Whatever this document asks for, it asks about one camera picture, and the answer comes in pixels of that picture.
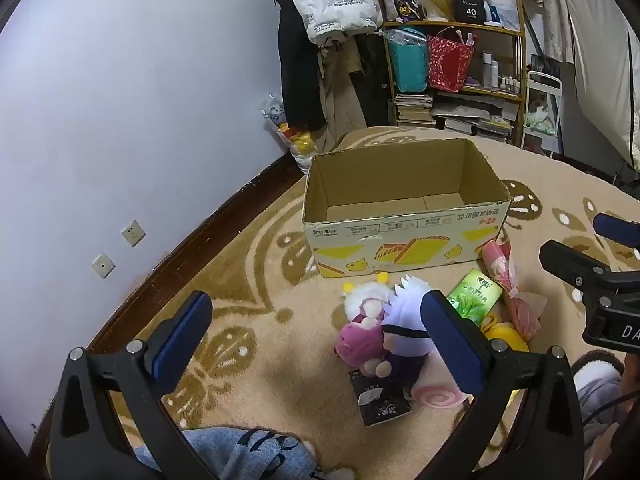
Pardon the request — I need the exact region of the black cable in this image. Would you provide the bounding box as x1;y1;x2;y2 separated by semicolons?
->
582;391;629;423

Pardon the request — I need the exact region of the brown fluffy slipper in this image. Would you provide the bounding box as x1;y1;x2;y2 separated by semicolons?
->
571;350;625;397

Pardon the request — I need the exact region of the black hanging coat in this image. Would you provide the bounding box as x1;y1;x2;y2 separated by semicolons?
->
271;0;327;132

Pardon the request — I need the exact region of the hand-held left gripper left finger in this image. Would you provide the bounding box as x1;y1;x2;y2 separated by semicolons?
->
50;290;216;480

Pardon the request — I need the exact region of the yellow plush toy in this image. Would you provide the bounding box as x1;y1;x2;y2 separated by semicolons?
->
479;312;530;356

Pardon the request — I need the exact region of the magenta plush toy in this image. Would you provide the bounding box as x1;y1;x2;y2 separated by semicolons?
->
334;312;396;378

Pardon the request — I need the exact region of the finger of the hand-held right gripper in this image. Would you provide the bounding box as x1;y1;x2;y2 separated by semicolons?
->
538;239;626;307
593;212;640;251

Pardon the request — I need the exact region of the teal bag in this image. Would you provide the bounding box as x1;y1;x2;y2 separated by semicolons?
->
384;29;430;94

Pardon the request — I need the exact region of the cardboard box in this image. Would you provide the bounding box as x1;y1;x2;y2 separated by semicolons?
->
301;137;513;279

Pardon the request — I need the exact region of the blue printed cloth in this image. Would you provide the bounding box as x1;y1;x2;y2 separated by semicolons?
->
134;426;353;480

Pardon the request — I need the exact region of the white puffer jacket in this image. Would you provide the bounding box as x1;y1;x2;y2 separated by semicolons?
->
291;0;383;47

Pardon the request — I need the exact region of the beige butterfly pattern rug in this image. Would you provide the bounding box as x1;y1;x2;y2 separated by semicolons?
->
45;125;640;480

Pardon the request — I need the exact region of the row of cosmetic bottles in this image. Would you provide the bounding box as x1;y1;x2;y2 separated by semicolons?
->
481;52;523;96

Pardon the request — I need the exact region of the wooden shelf rack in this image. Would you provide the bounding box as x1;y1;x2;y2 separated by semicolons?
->
380;0;529;149

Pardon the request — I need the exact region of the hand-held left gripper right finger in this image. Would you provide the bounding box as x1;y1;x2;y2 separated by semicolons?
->
421;290;587;480

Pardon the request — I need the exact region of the green tissue pack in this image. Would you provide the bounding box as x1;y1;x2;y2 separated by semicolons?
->
446;268;503;326

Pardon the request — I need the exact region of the person's grey trouser leg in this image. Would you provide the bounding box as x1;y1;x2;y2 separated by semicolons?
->
575;372;632;461

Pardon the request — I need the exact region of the white patterned curtain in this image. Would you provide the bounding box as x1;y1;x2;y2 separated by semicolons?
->
520;0;573;67

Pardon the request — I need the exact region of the stack of books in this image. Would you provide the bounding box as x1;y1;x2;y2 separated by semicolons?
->
431;94;521;144
394;92;434;129

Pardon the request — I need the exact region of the white fabric panel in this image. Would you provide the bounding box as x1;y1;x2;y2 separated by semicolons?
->
562;0;640;172

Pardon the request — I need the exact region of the clear bag of toys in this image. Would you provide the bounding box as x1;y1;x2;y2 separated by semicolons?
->
260;92;319;174

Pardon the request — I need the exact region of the pink swirl plush toy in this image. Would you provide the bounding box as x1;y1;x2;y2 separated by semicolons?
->
410;360;473;409

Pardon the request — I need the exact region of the red gift bag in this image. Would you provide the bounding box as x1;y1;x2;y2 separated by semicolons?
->
427;29;478;94

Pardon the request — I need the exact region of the beige hanging coat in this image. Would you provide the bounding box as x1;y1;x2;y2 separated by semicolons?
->
316;35;372;129

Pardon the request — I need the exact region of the black hanging garment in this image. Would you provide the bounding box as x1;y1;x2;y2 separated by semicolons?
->
356;32;397;129

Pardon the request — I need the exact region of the white sheep plush toy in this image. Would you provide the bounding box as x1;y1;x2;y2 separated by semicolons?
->
341;271;391;322

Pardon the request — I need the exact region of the black tissue pack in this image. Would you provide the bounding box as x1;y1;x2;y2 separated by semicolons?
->
348;369;416;427

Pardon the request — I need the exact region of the white-haired purple plush doll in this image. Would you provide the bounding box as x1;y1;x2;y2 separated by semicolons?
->
380;274;437;393

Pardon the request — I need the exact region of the white metal cart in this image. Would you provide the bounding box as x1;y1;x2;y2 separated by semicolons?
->
520;70;564;159

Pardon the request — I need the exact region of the black gift box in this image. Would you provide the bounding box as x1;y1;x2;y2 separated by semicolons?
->
452;0;487;25

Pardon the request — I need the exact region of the white wall socket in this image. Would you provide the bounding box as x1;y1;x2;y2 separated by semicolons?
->
91;253;116;280
120;219;146;248

